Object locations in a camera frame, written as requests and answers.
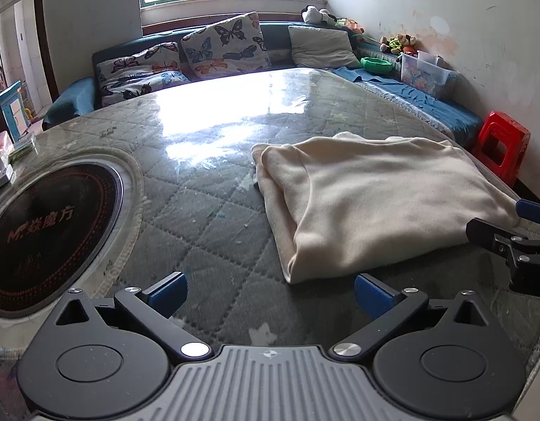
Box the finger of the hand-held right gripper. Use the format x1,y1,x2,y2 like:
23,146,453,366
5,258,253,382
516,199,540,229
467,217,540,268

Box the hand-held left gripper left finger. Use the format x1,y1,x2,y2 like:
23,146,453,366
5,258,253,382
55,271,213,362

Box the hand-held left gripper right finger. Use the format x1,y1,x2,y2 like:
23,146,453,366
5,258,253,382
354,273,494,362

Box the cream knit garment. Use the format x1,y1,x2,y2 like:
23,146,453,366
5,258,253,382
251,132,523,285

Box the red plastic stool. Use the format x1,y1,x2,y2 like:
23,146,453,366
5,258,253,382
471,111,531,187

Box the blue sofa sheet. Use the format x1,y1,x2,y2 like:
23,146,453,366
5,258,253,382
331,66,483,139

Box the round black induction cooker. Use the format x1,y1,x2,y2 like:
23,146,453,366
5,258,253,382
0,161,124,316

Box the grey patterned sofa mat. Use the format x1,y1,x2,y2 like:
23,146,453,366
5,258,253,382
327,70,470,143

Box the clear plastic storage box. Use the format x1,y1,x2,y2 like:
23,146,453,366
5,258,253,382
399,50,461,99

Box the green plastic bowl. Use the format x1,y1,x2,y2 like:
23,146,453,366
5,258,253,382
360,57,394,74

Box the green packets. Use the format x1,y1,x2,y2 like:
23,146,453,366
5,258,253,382
9,138,38,164

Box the brown teddy bear plush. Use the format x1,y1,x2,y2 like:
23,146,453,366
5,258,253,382
379,33,419,55

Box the butterfly print pillow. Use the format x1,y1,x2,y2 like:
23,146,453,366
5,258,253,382
96,41,192,96
180,11,273,80

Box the light blue small cabinet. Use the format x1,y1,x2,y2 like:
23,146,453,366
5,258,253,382
0,80,29,139

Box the pink and green plush toy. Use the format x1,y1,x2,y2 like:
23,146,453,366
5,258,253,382
338,18,365,36

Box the plain grey pillow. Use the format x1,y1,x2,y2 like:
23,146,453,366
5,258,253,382
288,25,363,68

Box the panda plush toy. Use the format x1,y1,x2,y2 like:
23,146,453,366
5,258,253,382
301,5,338,26

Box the dark blue corner sofa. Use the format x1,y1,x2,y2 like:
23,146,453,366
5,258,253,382
42,20,483,150

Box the dark wooden door frame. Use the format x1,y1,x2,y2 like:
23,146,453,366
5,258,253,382
33,0,60,101

